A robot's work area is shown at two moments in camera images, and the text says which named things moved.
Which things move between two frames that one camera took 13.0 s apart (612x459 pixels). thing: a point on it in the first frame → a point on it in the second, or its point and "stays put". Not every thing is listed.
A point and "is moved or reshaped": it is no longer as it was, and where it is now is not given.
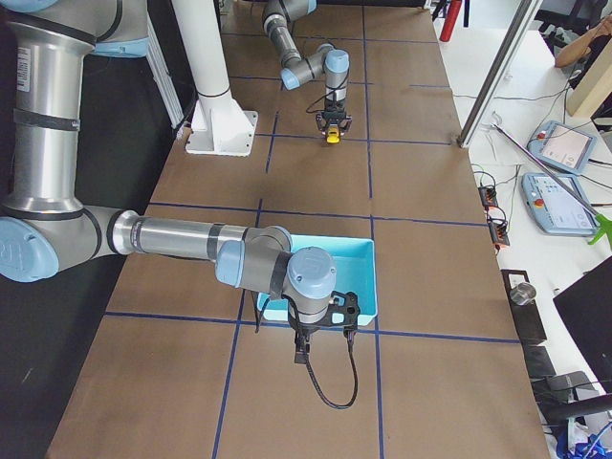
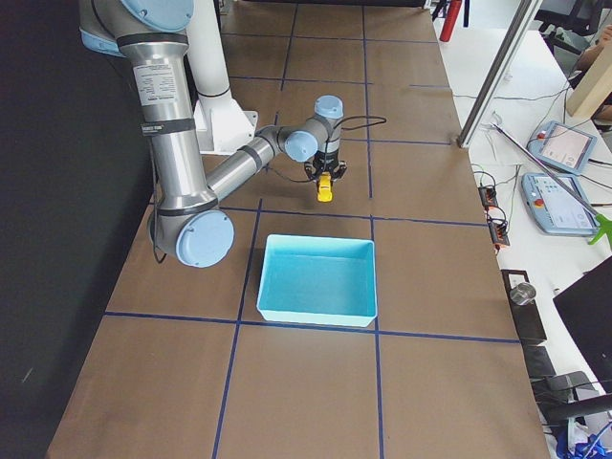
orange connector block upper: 488,196 stays put
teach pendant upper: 562,146 stays put
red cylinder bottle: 449,22 stays put
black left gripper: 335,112 → 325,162
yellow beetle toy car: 333,137 is moved or reshaped
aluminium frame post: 526,12 stays put
